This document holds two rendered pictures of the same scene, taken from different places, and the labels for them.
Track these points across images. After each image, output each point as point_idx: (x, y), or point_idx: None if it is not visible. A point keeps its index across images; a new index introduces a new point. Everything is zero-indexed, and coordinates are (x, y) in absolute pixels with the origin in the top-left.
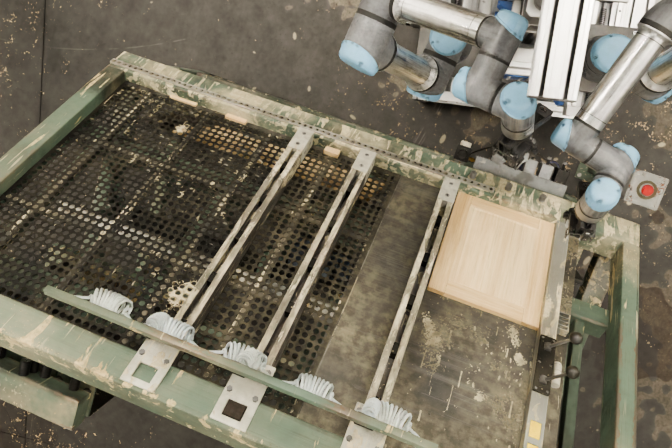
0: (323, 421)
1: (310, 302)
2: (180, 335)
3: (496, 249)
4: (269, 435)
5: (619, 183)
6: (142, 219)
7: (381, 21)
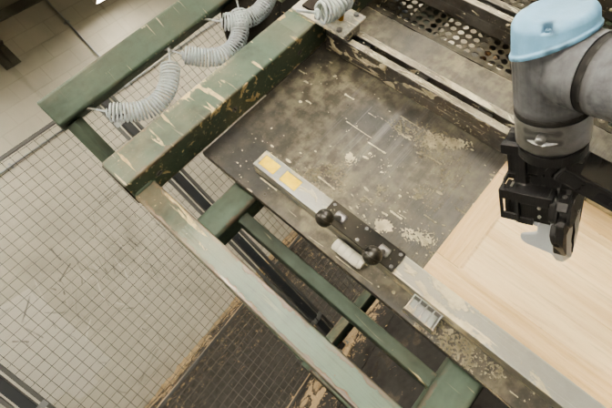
0: (368, 26)
1: (501, 44)
2: None
3: (581, 286)
4: None
5: (586, 54)
6: None
7: None
